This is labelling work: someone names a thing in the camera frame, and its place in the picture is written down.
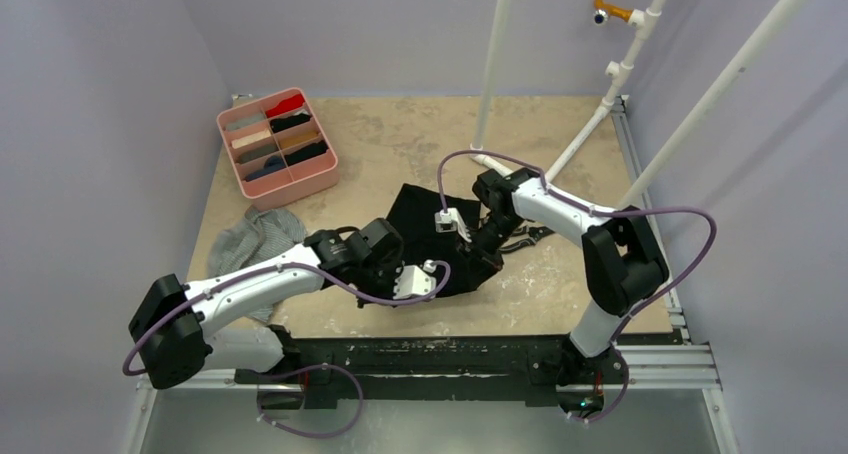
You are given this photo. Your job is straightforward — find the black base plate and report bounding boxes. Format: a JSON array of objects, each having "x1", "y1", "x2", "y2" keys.
[{"x1": 234, "y1": 335, "x2": 626, "y2": 414}]

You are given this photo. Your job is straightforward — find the orange mounted camera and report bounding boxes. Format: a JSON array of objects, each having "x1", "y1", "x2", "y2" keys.
[{"x1": 593, "y1": 0, "x2": 633, "y2": 26}]

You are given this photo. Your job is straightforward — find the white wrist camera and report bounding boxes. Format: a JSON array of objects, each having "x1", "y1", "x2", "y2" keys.
[
  {"x1": 392, "y1": 260, "x2": 437, "y2": 301},
  {"x1": 434, "y1": 207, "x2": 471, "y2": 242}
]

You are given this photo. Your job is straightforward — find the grey striped underwear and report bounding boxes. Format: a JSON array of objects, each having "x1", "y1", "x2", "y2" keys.
[{"x1": 207, "y1": 205, "x2": 309, "y2": 324}]

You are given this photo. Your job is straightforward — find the aluminium rail frame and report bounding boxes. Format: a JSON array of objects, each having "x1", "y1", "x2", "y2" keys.
[{"x1": 122, "y1": 95, "x2": 740, "y2": 454}]

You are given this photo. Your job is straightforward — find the black handled pliers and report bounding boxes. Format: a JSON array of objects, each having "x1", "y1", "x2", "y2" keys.
[{"x1": 499, "y1": 225, "x2": 554, "y2": 254}]

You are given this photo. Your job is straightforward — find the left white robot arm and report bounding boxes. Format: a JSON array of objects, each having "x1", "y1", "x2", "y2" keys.
[{"x1": 123, "y1": 218, "x2": 416, "y2": 390}]

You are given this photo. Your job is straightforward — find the white pvc pipe frame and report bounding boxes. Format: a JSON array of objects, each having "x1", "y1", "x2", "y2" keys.
[{"x1": 468, "y1": 0, "x2": 807, "y2": 208}]

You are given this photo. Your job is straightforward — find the black underwear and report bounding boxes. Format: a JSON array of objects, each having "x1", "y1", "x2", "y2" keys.
[{"x1": 386, "y1": 183, "x2": 503, "y2": 297}]

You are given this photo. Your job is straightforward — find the pink divided organizer tray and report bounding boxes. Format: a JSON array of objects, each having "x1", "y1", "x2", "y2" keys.
[{"x1": 216, "y1": 87, "x2": 340, "y2": 211}]

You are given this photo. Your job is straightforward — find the navy rolled garment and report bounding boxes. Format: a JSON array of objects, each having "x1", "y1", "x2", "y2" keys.
[{"x1": 244, "y1": 155, "x2": 286, "y2": 182}]

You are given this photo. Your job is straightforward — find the black rolled garment upper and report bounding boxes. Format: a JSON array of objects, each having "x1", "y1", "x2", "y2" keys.
[{"x1": 269, "y1": 112, "x2": 312, "y2": 133}]

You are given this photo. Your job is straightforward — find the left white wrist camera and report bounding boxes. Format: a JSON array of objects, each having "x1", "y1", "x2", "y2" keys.
[{"x1": 392, "y1": 260, "x2": 437, "y2": 301}]

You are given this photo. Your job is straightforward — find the beige rolled garment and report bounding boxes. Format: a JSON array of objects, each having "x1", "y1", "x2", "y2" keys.
[{"x1": 231, "y1": 129, "x2": 272, "y2": 150}]

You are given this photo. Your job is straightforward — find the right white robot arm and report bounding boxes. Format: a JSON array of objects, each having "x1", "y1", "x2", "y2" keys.
[{"x1": 468, "y1": 168, "x2": 669, "y2": 381}]

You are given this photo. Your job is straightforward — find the black rolled garment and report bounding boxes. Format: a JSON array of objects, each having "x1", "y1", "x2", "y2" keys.
[
  {"x1": 269, "y1": 112, "x2": 312, "y2": 133},
  {"x1": 284, "y1": 141, "x2": 329, "y2": 166}
]

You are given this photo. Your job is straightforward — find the red rolled garment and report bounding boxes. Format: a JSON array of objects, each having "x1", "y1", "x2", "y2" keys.
[{"x1": 265, "y1": 94, "x2": 305, "y2": 118}]

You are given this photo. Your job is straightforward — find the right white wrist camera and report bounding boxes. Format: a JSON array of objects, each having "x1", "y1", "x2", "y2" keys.
[{"x1": 434, "y1": 207, "x2": 471, "y2": 242}]

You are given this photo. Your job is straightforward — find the dark grey rolled garment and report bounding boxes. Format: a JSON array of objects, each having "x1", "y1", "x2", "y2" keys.
[{"x1": 237, "y1": 143, "x2": 278, "y2": 164}]

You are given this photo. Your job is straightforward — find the black rolled garment lower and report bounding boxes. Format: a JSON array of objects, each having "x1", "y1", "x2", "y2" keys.
[{"x1": 284, "y1": 141, "x2": 329, "y2": 166}]

